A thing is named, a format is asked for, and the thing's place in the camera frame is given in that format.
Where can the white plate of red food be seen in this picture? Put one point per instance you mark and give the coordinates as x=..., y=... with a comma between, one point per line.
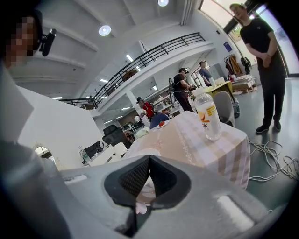
x=162, y=124

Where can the blue wall sign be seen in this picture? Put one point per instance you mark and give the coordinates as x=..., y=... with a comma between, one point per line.
x=227, y=46

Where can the black balcony railing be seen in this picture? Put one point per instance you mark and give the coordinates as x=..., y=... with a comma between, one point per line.
x=140, y=61

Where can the round ceiling lamp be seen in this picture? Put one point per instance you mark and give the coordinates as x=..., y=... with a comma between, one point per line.
x=104, y=30
x=163, y=2

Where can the yellow table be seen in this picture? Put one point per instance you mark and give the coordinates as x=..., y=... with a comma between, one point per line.
x=220, y=88

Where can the black office chair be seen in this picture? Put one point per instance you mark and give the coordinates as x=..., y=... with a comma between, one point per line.
x=115, y=136

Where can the blue chair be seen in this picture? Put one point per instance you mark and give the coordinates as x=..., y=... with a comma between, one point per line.
x=158, y=118

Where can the black head-worn camera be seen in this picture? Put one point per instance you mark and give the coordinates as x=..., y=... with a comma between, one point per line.
x=47, y=43

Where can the table with checkered cloth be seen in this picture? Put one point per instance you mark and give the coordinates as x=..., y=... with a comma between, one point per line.
x=177, y=140

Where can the white partition panel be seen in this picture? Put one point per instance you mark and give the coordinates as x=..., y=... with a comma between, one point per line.
x=58, y=126

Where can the grey upholstered chair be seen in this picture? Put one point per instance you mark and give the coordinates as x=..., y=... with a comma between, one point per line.
x=224, y=105

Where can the white crumpled bag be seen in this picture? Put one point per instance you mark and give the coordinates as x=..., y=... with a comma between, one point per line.
x=142, y=133

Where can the clear bottle with orange label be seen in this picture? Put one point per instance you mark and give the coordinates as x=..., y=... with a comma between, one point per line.
x=209, y=121

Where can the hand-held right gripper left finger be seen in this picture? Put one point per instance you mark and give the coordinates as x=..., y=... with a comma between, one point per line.
x=93, y=198

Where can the wooden pallet stack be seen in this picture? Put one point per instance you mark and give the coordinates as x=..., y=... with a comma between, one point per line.
x=244, y=84

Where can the white desk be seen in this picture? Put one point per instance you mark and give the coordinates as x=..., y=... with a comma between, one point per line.
x=107, y=156

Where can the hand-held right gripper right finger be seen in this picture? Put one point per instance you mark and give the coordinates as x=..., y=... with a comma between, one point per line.
x=198, y=210

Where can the clothes rack with garments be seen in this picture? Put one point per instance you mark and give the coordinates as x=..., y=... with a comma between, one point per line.
x=233, y=65

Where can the clear water jug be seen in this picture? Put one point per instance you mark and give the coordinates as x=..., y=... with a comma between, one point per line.
x=236, y=108

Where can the black tripod stand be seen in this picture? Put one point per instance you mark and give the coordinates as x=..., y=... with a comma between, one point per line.
x=246, y=65

